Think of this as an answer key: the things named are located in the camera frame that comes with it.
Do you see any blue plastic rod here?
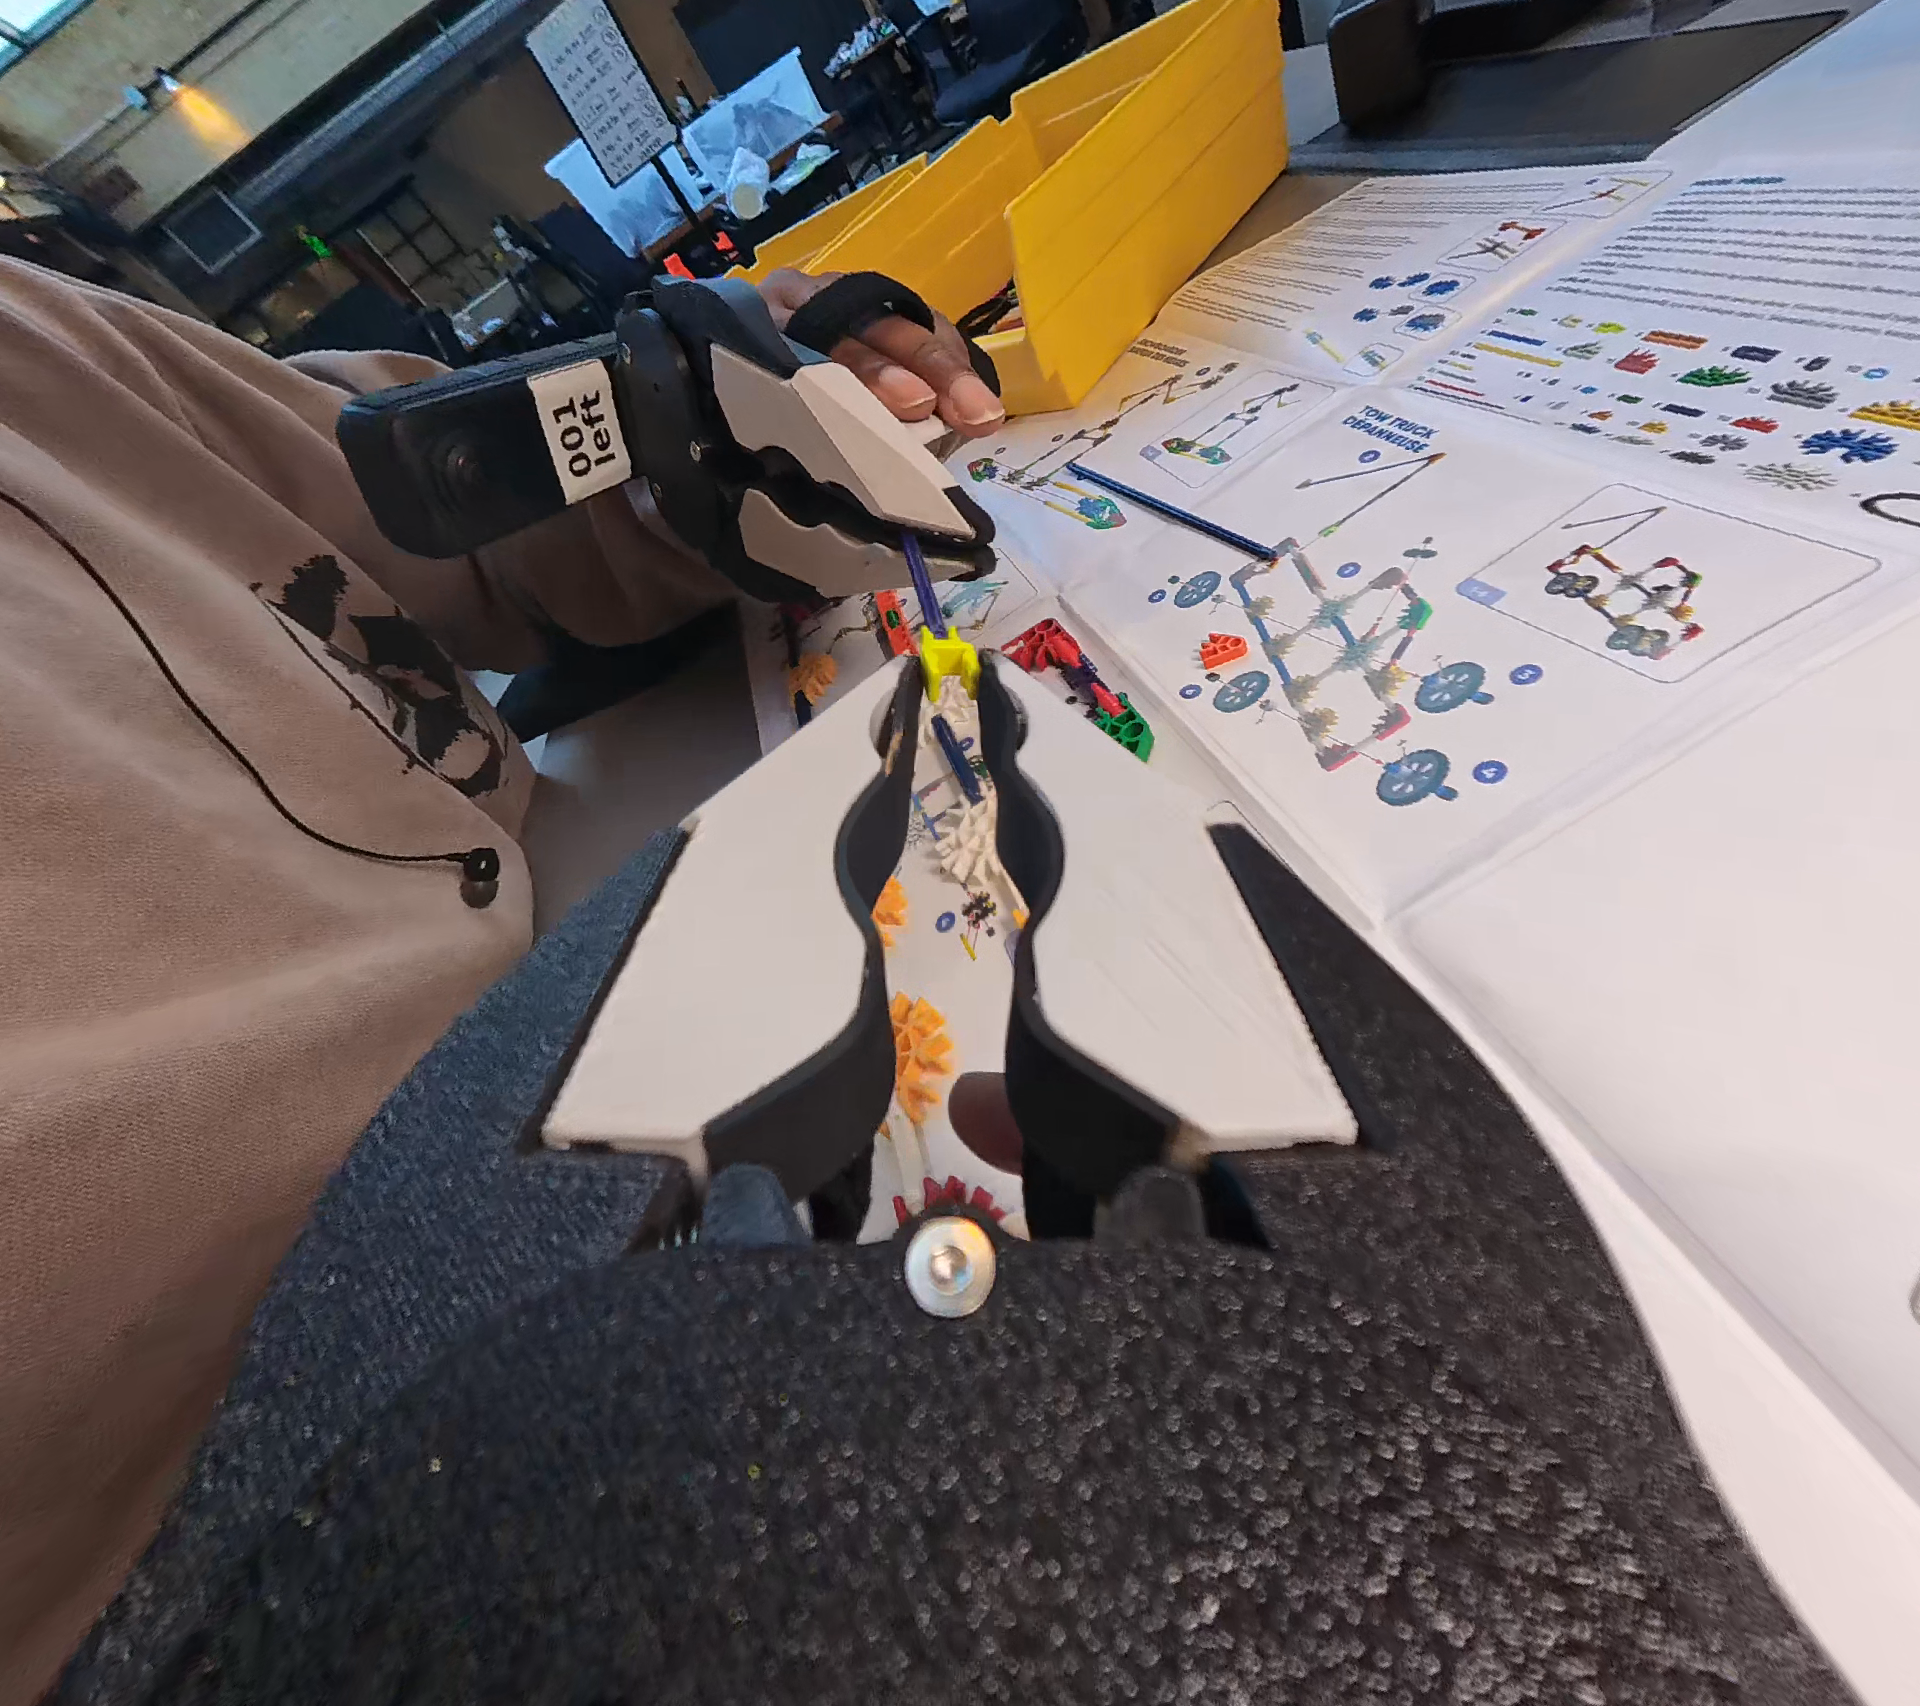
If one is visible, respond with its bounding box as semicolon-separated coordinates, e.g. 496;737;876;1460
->
1063;458;1280;566

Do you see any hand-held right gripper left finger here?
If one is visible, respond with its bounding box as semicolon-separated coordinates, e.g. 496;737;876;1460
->
540;662;921;1222

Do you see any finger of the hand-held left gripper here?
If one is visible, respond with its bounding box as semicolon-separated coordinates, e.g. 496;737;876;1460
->
732;476;980;604
784;356;999;556

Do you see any black drawstring cord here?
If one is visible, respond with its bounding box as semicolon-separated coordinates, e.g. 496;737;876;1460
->
0;491;507;914

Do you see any colourful rod connector frame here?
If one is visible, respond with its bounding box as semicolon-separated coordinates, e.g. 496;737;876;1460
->
786;611;1160;1233

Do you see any person's left hand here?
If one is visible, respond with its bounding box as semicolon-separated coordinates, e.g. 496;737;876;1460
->
766;265;1010;435

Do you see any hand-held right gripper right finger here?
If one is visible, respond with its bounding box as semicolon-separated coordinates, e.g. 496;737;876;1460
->
976;656;1363;1228

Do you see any white sign board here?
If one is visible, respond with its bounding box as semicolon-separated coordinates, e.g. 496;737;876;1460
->
526;0;684;190

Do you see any purple plastic rod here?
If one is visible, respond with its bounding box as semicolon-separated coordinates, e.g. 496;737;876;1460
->
894;529;990;807

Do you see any white building instruction sheet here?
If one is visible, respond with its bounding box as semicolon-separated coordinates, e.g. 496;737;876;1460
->
961;0;1920;1574

